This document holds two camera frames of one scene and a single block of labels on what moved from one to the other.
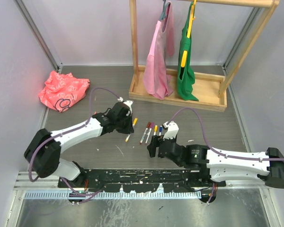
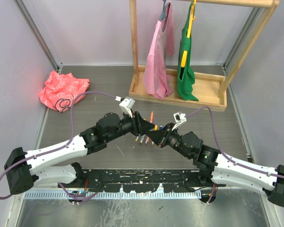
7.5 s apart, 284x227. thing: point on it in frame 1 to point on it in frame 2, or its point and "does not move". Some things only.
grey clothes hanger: (165, 6) does not move
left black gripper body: (123, 126) to (135, 129)
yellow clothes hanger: (192, 18) does not move
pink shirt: (156, 80) does not move
